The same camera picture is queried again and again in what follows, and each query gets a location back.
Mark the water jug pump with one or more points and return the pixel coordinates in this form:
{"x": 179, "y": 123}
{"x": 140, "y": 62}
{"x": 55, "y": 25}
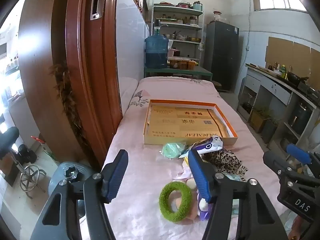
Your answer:
{"x": 157, "y": 27}

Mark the yellow oil bottle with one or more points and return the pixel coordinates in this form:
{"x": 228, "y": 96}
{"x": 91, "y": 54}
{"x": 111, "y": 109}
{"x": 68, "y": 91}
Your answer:
{"x": 283, "y": 71}

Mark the blue water jug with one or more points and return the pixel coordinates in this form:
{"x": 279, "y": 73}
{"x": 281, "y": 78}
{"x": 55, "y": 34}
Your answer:
{"x": 156, "y": 52}

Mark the brass metal bowl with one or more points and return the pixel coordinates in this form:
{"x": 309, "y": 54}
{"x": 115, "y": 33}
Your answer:
{"x": 194, "y": 39}

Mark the pink round powder puff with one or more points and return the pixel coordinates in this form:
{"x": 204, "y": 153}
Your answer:
{"x": 178, "y": 203}

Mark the cardboard wall sheet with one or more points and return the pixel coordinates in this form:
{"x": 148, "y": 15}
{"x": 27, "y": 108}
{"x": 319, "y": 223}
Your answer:
{"x": 278, "y": 51}
{"x": 301, "y": 57}
{"x": 315, "y": 67}

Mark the brown wooden door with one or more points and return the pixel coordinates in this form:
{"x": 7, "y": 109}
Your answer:
{"x": 75, "y": 42}

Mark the wooden cutting board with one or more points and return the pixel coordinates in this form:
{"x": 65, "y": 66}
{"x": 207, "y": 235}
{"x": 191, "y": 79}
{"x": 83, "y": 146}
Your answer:
{"x": 260, "y": 68}

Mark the green fuzzy scrunchie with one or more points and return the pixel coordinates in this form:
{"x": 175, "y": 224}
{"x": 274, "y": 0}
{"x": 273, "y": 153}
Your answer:
{"x": 165, "y": 193}

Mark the black wok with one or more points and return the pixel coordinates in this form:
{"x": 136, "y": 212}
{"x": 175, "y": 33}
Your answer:
{"x": 295, "y": 78}

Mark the green table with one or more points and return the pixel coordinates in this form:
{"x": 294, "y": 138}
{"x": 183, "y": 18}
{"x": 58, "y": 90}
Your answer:
{"x": 200, "y": 71}

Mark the dark planter with plant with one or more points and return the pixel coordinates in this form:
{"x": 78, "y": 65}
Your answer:
{"x": 270, "y": 131}

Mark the red cooking pot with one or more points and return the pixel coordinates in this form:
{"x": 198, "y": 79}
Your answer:
{"x": 183, "y": 5}

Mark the white metal shelf rack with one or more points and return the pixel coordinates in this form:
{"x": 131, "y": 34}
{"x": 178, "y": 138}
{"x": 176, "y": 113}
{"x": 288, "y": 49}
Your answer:
{"x": 177, "y": 23}

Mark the person's right hand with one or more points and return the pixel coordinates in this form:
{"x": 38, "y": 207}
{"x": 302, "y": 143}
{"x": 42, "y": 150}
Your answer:
{"x": 297, "y": 230}

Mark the brown feather duster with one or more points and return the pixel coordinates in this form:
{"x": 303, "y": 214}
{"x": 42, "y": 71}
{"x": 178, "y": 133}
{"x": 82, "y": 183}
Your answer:
{"x": 67, "y": 97}

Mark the glass jar with lid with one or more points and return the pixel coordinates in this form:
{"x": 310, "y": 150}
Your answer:
{"x": 217, "y": 16}

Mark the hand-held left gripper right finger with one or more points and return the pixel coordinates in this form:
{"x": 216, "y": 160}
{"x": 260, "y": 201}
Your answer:
{"x": 200, "y": 177}

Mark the gas stove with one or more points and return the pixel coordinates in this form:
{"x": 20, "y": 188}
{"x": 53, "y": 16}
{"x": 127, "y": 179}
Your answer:
{"x": 310, "y": 91}

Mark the dark grey refrigerator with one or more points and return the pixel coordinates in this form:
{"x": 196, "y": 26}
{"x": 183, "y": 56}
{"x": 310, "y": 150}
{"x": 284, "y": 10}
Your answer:
{"x": 221, "y": 55}

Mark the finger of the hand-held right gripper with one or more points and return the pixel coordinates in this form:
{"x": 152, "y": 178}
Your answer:
{"x": 273, "y": 162}
{"x": 298, "y": 153}

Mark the dark air fryer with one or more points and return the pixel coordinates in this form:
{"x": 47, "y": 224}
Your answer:
{"x": 300, "y": 117}

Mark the pink white plush toy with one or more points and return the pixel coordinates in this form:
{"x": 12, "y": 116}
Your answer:
{"x": 191, "y": 183}

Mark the teal kettle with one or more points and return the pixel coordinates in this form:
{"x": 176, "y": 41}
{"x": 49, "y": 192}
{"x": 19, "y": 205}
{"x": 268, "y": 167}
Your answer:
{"x": 197, "y": 6}

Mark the black office chair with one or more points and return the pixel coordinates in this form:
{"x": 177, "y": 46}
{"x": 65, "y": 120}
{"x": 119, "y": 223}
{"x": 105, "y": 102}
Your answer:
{"x": 10, "y": 140}

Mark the orange-rimmed cardboard box tray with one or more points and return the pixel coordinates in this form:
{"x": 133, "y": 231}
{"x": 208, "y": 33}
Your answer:
{"x": 170, "y": 125}

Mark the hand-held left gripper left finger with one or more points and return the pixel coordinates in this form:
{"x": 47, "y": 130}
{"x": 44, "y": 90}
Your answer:
{"x": 116, "y": 177}

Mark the dark red pot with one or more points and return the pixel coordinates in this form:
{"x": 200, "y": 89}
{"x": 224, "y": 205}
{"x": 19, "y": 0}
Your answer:
{"x": 177, "y": 54}

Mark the mint green puff packet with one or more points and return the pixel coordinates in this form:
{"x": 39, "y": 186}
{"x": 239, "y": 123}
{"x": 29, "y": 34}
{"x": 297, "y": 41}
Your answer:
{"x": 171, "y": 150}

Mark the row of amber jars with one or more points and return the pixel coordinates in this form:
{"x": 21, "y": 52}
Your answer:
{"x": 182, "y": 65}

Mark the grey kitchen counter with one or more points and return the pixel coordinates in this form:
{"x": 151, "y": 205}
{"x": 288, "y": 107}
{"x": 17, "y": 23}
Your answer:
{"x": 272, "y": 87}

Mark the round wooden stool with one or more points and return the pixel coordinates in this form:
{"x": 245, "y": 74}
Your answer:
{"x": 216, "y": 85}

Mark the leopard print cloth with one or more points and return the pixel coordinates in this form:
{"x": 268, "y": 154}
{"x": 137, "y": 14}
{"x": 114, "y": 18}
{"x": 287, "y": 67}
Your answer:
{"x": 223, "y": 158}

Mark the dark glass jug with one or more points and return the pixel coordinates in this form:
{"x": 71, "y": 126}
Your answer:
{"x": 247, "y": 105}

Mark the metal door latch plate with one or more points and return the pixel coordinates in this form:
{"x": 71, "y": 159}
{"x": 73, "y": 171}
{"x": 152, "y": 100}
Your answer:
{"x": 97, "y": 5}

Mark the purple print tissue packet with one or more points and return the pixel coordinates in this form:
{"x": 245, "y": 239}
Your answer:
{"x": 208, "y": 146}

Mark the yellow planter with plant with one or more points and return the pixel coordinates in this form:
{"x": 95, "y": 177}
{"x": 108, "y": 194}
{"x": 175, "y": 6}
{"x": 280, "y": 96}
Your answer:
{"x": 257, "y": 121}

